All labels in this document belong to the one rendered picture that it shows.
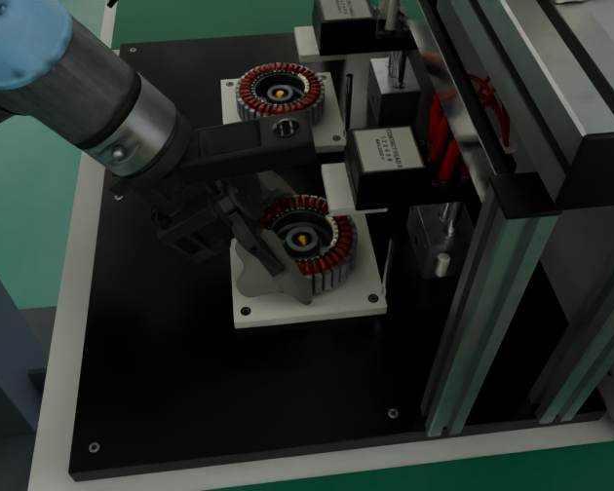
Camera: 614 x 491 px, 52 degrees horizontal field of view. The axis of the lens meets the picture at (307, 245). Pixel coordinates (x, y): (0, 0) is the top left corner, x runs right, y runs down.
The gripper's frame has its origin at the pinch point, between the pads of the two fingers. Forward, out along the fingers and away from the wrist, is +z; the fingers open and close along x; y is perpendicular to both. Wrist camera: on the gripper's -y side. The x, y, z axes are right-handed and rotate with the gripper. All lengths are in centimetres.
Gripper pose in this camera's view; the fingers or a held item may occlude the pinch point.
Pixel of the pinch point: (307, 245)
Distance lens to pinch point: 64.9
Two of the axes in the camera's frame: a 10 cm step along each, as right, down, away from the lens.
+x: 1.2, 7.6, -6.4
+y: -8.1, 4.4, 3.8
